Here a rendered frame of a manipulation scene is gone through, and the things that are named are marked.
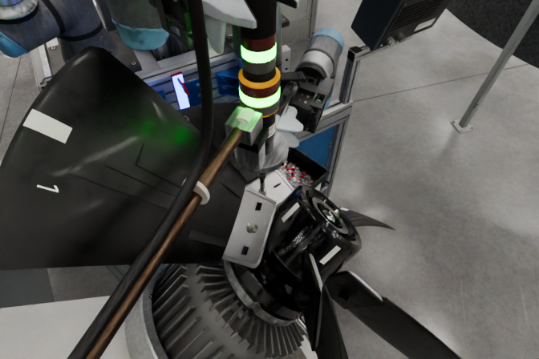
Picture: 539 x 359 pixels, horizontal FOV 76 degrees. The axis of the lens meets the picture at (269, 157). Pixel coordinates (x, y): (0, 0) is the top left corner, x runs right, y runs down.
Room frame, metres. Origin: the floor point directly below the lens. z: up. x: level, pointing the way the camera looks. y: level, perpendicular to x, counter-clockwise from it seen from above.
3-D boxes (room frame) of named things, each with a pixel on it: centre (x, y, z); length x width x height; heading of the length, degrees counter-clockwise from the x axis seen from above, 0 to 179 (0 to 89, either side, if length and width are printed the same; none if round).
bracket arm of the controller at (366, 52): (0.93, -0.34, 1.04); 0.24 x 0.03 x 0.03; 122
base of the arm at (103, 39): (0.87, 0.52, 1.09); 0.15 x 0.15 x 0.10
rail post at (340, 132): (0.87, -0.25, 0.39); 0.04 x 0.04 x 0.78; 32
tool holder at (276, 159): (0.28, 0.01, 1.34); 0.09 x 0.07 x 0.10; 157
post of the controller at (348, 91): (0.87, -0.25, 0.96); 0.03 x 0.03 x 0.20; 32
